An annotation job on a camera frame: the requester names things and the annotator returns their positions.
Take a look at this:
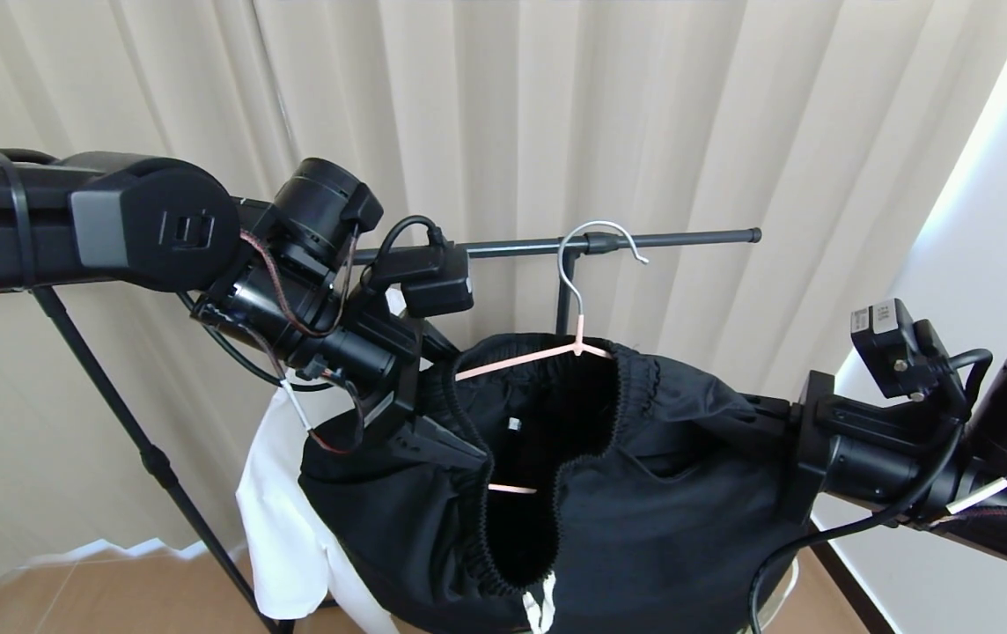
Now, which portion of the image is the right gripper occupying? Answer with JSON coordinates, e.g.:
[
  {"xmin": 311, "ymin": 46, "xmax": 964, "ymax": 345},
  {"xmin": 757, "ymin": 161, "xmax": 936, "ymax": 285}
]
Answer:
[{"xmin": 781, "ymin": 370, "xmax": 969, "ymax": 524}]

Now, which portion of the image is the white laundry basket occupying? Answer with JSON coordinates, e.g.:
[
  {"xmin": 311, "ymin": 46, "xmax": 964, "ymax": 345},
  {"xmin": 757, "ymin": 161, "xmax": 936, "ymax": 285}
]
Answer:
[{"xmin": 754, "ymin": 557, "xmax": 801, "ymax": 633}]

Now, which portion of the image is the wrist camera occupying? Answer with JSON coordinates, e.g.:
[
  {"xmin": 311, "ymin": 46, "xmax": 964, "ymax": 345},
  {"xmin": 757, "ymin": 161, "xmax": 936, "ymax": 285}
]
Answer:
[
  {"xmin": 849, "ymin": 298, "xmax": 973, "ymax": 417},
  {"xmin": 361, "ymin": 245, "xmax": 476, "ymax": 320}
]

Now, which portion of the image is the white printed T-shirt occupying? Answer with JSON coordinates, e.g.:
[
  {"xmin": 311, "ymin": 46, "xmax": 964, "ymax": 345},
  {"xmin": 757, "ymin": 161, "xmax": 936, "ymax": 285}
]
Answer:
[{"xmin": 236, "ymin": 387, "xmax": 399, "ymax": 634}]

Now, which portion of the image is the black clothes rack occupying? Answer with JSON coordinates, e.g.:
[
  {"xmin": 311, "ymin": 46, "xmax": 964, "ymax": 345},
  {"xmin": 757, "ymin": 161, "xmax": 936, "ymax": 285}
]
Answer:
[{"xmin": 28, "ymin": 227, "xmax": 764, "ymax": 634}]

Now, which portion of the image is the black garment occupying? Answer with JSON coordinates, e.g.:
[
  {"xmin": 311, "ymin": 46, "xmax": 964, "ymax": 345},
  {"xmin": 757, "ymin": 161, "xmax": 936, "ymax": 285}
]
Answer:
[{"xmin": 298, "ymin": 332, "xmax": 812, "ymax": 634}]

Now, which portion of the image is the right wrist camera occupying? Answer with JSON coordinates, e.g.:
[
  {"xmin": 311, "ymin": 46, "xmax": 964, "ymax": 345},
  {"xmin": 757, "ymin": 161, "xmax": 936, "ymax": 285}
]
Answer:
[{"xmin": 849, "ymin": 298, "xmax": 973, "ymax": 417}]

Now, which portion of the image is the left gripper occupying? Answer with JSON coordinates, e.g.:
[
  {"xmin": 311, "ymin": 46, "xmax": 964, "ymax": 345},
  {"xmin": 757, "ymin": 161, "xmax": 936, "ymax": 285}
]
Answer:
[{"xmin": 211, "ymin": 262, "xmax": 491, "ymax": 469}]

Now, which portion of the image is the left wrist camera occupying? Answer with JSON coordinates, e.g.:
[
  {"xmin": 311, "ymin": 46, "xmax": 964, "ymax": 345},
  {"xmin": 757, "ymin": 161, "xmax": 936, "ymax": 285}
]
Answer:
[{"xmin": 361, "ymin": 245, "xmax": 476, "ymax": 320}]

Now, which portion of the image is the pink clothes hanger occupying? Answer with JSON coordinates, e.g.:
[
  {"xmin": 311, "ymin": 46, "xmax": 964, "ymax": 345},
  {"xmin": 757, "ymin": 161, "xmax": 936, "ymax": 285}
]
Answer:
[{"xmin": 455, "ymin": 220, "xmax": 650, "ymax": 496}]

